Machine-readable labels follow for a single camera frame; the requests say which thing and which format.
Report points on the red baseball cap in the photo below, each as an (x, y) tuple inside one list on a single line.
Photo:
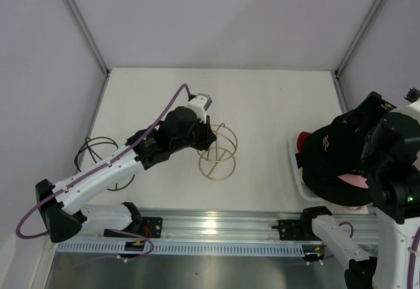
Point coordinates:
[(303, 136)]

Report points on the light pink hat in basket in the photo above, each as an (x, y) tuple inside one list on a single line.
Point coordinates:
[(354, 208)]

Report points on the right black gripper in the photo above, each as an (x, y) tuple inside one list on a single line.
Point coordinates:
[(372, 106)]

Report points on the white slotted cable duct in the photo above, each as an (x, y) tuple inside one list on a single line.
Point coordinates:
[(183, 248)]

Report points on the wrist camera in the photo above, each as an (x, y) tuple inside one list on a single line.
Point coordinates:
[(412, 95), (199, 104)]

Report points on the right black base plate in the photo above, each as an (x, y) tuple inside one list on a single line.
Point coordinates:
[(293, 230)]

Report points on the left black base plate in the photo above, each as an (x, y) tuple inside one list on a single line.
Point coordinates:
[(151, 227)]

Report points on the black hat in basket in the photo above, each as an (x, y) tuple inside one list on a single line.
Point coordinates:
[(336, 191)]

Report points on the right frame post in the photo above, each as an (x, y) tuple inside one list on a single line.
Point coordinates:
[(360, 34)]

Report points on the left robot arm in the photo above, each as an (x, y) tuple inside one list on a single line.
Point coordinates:
[(65, 207)]

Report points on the white plastic basket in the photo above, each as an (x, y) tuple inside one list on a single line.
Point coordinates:
[(303, 190)]

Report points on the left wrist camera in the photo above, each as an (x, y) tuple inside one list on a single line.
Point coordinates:
[(199, 104)]

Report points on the black wire hat stand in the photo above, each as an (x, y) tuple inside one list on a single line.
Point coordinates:
[(88, 146)]

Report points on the gold wire hat stand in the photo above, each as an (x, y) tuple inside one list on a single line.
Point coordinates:
[(219, 163)]

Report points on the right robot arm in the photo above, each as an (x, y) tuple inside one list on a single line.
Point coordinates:
[(367, 156)]

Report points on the frame post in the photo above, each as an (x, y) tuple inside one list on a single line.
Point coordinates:
[(360, 34), (86, 35)]

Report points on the aluminium mounting rail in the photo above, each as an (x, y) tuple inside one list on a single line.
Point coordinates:
[(247, 226)]

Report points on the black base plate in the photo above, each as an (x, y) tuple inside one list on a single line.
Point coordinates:
[(151, 227), (293, 230)]

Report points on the left frame post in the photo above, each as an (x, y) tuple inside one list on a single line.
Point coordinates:
[(86, 35)]

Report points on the black baseball cap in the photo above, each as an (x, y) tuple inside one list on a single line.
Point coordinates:
[(331, 151)]

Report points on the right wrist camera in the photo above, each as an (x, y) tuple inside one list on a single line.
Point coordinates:
[(412, 95)]

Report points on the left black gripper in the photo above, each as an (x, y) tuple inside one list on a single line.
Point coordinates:
[(207, 134)]

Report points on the pink bucket hat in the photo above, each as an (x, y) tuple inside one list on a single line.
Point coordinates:
[(354, 180)]

